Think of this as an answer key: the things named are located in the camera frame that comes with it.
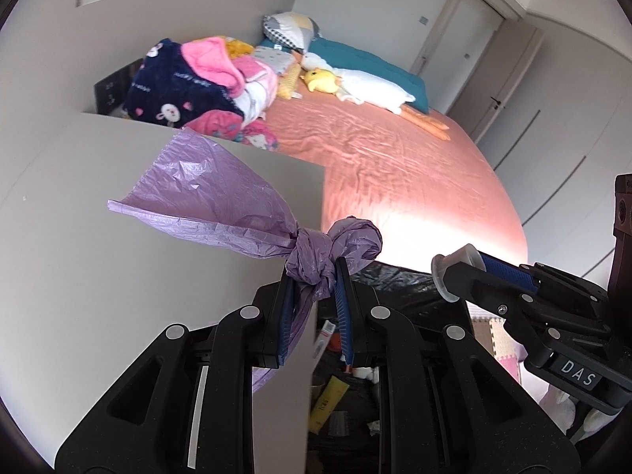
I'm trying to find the pink and white striped quilt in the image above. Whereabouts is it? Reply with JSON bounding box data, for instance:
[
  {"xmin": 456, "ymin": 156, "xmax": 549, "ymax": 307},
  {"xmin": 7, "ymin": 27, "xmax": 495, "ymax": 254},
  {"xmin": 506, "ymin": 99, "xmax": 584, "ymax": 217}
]
[{"xmin": 232, "ymin": 54, "xmax": 280, "ymax": 124}]

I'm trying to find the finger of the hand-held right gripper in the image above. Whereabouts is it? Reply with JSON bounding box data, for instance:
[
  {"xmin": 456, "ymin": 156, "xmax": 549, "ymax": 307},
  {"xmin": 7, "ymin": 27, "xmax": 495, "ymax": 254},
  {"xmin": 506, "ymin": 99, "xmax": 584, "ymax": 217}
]
[
  {"xmin": 478, "ymin": 251, "xmax": 593, "ymax": 304},
  {"xmin": 439, "ymin": 258, "xmax": 549, "ymax": 329}
]

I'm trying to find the white goose plush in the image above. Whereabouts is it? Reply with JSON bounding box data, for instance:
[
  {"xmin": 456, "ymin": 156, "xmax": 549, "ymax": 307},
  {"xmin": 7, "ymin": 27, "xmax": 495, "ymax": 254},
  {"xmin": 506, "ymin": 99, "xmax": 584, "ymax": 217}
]
[{"xmin": 301, "ymin": 52, "xmax": 451, "ymax": 140}]

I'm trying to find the long yellow plush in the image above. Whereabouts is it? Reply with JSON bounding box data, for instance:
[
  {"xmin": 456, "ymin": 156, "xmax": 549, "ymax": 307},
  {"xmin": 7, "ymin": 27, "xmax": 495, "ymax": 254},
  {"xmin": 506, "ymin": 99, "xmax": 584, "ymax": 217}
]
[{"xmin": 276, "ymin": 64, "xmax": 302, "ymax": 100}]

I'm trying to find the purple plastic bag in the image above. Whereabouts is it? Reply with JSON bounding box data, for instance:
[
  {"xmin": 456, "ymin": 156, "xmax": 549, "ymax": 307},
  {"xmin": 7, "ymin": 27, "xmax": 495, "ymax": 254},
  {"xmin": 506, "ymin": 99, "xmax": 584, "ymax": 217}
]
[{"xmin": 107, "ymin": 127, "xmax": 383, "ymax": 396}]

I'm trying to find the yellow duck plush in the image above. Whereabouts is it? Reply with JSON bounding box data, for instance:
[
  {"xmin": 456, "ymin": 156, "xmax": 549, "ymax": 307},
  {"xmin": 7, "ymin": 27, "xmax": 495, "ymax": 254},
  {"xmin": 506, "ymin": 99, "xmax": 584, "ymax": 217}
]
[{"xmin": 300, "ymin": 69, "xmax": 341, "ymax": 94}]

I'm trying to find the black wall socket panel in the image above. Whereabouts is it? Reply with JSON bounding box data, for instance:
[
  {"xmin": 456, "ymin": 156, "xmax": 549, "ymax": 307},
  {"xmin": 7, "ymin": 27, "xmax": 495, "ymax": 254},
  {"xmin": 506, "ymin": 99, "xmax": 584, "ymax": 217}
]
[{"xmin": 94, "ymin": 58, "xmax": 144, "ymax": 117}]

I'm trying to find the yellow snack wrapper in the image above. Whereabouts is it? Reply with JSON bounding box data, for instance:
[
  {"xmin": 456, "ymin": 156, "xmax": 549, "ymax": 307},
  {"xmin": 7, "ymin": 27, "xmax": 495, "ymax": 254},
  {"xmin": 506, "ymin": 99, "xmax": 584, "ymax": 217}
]
[{"xmin": 308, "ymin": 375, "xmax": 351, "ymax": 435}]

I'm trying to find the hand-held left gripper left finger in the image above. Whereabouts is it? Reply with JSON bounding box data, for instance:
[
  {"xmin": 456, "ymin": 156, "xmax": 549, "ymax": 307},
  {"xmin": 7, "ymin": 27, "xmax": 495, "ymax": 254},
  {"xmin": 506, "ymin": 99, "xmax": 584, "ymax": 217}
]
[{"xmin": 54, "ymin": 267, "xmax": 299, "ymax": 474}]

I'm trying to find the pink fleece blanket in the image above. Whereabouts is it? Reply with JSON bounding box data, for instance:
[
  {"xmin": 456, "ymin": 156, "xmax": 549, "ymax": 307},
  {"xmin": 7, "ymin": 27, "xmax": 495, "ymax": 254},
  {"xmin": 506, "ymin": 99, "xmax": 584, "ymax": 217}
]
[{"xmin": 180, "ymin": 36, "xmax": 248, "ymax": 100}]

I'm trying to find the white door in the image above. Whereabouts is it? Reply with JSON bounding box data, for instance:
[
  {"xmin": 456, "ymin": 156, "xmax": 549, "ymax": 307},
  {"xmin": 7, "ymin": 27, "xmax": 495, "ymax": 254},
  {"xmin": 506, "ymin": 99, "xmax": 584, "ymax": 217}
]
[{"xmin": 411, "ymin": 0, "xmax": 509, "ymax": 77}]

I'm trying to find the beige door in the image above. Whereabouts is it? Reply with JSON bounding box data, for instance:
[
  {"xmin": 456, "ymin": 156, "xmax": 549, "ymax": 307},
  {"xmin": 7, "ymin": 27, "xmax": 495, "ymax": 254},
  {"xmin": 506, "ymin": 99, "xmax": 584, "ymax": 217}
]
[{"xmin": 450, "ymin": 20, "xmax": 545, "ymax": 145}]

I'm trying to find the pastel foam floor mat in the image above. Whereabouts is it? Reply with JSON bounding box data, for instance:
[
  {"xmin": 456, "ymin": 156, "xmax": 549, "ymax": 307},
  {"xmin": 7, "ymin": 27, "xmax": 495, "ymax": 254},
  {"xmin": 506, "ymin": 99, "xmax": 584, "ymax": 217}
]
[{"xmin": 466, "ymin": 303, "xmax": 529, "ymax": 386}]

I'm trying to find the bin with black bag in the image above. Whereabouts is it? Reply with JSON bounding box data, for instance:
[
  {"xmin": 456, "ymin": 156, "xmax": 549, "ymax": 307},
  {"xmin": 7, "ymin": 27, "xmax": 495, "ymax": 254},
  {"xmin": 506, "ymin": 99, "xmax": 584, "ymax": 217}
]
[{"xmin": 306, "ymin": 261, "xmax": 529, "ymax": 474}]

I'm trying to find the small printed pillow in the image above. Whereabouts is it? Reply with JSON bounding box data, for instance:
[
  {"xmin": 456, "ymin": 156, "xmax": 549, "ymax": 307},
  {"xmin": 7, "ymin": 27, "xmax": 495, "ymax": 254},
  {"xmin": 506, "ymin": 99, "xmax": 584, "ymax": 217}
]
[{"xmin": 254, "ymin": 45, "xmax": 299, "ymax": 76}]

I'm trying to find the pink bed sheet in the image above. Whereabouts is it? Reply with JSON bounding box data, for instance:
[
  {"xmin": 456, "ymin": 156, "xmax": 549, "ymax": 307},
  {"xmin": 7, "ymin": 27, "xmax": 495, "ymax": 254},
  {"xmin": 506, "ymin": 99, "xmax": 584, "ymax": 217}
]
[{"xmin": 261, "ymin": 89, "xmax": 529, "ymax": 277}]

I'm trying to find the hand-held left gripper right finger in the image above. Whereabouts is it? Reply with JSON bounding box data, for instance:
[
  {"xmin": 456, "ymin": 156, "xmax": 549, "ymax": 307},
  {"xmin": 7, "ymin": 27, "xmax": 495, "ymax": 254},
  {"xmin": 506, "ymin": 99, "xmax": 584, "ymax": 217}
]
[{"xmin": 335, "ymin": 256, "xmax": 581, "ymax": 474}]

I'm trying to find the white thermometer box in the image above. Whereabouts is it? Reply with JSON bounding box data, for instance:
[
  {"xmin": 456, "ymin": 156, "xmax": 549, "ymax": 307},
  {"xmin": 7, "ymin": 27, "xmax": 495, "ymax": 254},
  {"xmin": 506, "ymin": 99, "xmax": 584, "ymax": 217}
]
[{"xmin": 315, "ymin": 320, "xmax": 339, "ymax": 359}]

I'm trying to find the yellow cloth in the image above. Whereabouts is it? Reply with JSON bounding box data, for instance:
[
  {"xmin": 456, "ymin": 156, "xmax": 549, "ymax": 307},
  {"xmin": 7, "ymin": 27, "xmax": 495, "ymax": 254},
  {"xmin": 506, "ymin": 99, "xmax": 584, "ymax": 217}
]
[{"xmin": 224, "ymin": 37, "xmax": 255, "ymax": 57}]

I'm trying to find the pink cartoon print blanket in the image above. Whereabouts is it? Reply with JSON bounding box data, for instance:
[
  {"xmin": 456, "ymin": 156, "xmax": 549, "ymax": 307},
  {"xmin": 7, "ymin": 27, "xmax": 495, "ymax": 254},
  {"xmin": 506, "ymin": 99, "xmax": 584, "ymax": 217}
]
[{"xmin": 185, "ymin": 111, "xmax": 280, "ymax": 153}]

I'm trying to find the teal blanket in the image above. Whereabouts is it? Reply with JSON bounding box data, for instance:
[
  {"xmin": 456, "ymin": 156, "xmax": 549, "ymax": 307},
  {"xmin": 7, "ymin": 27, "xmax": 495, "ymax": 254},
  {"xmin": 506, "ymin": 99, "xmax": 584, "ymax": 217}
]
[{"xmin": 261, "ymin": 37, "xmax": 430, "ymax": 114}]

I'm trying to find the grey yellow patchwork pillow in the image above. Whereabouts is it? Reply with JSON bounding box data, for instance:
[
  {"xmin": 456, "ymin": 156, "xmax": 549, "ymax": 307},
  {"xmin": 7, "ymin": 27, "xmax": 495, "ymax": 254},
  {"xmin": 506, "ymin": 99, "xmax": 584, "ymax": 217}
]
[{"xmin": 263, "ymin": 12, "xmax": 322, "ymax": 53}]

